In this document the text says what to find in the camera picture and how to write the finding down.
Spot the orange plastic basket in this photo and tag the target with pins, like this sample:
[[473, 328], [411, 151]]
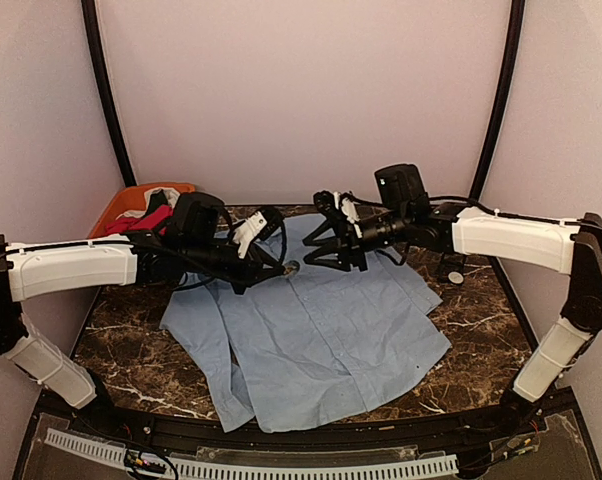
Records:
[[133, 198]]

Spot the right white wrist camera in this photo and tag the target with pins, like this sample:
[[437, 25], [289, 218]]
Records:
[[348, 209]]

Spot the black frame pole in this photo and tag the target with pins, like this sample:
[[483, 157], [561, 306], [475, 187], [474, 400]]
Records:
[[100, 72], [502, 92]]

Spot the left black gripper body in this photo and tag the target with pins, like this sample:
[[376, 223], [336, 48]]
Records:
[[200, 258]]

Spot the white cloth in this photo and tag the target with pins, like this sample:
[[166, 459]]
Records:
[[160, 196]]

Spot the black left frame pole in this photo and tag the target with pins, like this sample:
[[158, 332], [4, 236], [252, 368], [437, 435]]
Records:
[[100, 72]]

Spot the black right frame pole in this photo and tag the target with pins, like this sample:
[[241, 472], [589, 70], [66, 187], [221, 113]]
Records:
[[502, 92]]

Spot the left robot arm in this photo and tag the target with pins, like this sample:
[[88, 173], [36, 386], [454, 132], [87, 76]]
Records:
[[32, 270]]

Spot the red cloth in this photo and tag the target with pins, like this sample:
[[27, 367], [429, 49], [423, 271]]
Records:
[[156, 222]]

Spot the white perforated cable tray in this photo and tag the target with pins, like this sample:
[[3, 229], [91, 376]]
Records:
[[148, 465]]

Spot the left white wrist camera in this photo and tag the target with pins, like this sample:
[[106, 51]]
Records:
[[247, 232]]

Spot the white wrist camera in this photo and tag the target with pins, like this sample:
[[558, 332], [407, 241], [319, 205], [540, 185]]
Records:
[[348, 209], [247, 232]]

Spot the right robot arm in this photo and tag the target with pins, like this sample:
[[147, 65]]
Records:
[[455, 225]]

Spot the light blue shirt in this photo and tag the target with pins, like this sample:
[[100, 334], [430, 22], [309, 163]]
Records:
[[320, 345]]

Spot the black brooch holder stand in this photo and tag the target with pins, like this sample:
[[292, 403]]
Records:
[[449, 263]]

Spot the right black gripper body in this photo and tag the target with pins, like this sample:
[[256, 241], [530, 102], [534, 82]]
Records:
[[396, 219]]

